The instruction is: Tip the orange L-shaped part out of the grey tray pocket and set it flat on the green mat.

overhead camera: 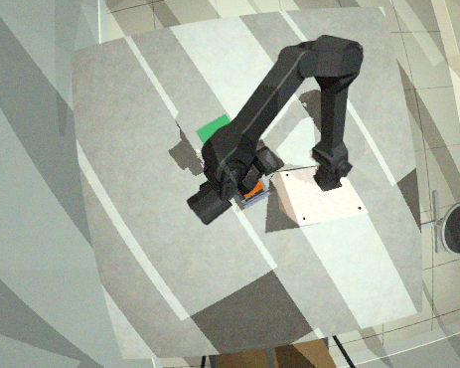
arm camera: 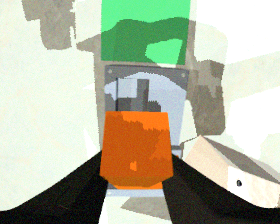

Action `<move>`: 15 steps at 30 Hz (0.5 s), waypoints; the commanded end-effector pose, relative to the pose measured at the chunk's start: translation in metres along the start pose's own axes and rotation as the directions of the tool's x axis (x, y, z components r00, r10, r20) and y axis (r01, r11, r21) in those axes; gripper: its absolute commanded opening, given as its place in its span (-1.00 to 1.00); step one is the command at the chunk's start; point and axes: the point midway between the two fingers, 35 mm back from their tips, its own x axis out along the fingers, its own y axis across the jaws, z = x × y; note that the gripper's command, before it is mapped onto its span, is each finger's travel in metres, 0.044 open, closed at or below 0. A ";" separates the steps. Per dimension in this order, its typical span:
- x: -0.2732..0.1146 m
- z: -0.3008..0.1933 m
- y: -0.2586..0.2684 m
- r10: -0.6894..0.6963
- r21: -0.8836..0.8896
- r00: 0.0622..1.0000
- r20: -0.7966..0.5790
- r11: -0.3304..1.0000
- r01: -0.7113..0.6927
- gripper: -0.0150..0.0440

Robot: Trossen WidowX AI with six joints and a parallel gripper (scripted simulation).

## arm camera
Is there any orange l-shaped part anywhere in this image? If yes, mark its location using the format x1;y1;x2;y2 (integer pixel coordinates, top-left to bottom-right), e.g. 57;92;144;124
100;111;174;189

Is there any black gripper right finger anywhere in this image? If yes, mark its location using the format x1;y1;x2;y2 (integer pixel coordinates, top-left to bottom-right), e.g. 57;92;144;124
161;154;280;224

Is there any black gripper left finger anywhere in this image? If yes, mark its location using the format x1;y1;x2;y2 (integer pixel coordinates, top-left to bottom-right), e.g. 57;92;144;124
0;151;109;224

